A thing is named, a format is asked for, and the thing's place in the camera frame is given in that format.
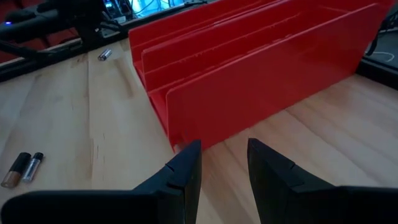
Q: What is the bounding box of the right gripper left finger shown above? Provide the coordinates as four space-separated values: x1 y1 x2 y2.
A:
0 139 203 224

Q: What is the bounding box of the red plastic bin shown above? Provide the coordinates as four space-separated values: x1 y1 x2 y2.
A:
128 0 312 91
141 0 398 153

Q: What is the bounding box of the black copper AA battery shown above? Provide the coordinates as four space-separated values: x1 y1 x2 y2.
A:
1 152 32 189

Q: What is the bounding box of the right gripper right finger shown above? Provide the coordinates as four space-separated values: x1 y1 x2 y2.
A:
247 138 398 224

